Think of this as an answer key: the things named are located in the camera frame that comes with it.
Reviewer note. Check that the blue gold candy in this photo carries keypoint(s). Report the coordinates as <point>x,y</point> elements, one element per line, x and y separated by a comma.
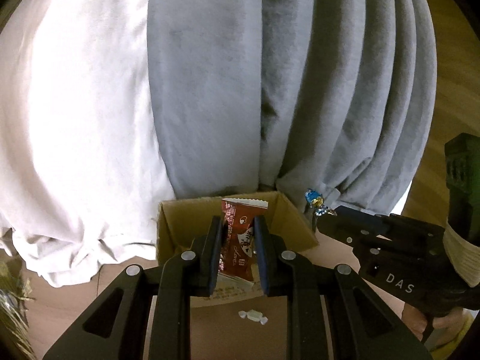
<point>315,204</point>

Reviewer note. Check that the white candy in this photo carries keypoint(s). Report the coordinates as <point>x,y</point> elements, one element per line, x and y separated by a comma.
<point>254,316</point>

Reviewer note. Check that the yellow plaid blanket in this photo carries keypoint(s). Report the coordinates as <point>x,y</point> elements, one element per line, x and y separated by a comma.
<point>15,293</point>

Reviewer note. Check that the white curtain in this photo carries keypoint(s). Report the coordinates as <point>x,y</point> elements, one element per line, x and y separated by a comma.
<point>81,172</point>

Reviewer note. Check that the person's right hand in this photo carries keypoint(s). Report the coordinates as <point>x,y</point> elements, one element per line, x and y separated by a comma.
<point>446,328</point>

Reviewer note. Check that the red snack packet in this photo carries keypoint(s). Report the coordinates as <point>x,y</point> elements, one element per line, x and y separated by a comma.
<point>237,253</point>

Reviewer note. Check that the brown cardboard box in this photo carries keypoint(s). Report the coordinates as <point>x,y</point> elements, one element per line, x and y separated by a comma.
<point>182,221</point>

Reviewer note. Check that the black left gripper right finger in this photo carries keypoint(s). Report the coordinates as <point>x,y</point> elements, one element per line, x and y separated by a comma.
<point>331,313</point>

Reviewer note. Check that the grey curtain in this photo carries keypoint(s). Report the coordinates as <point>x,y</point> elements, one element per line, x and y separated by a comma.
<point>332,95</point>

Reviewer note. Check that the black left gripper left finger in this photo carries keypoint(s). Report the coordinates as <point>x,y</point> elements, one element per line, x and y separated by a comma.
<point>146,312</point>

